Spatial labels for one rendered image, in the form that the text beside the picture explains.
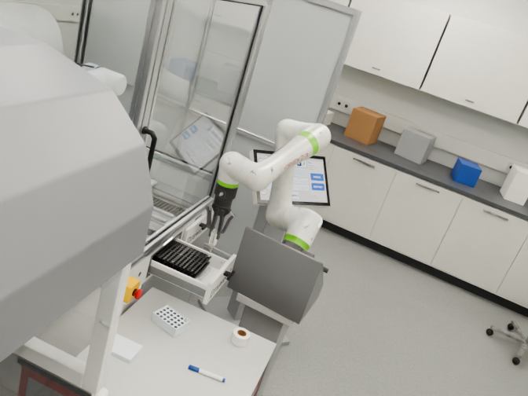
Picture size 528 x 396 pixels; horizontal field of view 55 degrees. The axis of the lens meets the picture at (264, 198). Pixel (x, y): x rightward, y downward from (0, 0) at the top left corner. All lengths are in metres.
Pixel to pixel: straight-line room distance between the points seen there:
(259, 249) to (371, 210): 2.86
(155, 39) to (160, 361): 1.09
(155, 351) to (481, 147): 4.20
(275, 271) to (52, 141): 1.42
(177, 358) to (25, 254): 1.12
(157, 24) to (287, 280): 1.21
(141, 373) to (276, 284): 0.72
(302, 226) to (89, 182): 1.44
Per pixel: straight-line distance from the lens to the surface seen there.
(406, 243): 5.04
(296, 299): 2.26
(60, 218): 0.98
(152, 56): 1.55
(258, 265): 2.26
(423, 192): 4.87
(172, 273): 2.15
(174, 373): 1.89
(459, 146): 5.44
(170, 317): 2.06
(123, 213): 1.14
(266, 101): 3.68
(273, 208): 2.43
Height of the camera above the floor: 2.05
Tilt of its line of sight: 22 degrees down
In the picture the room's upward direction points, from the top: 18 degrees clockwise
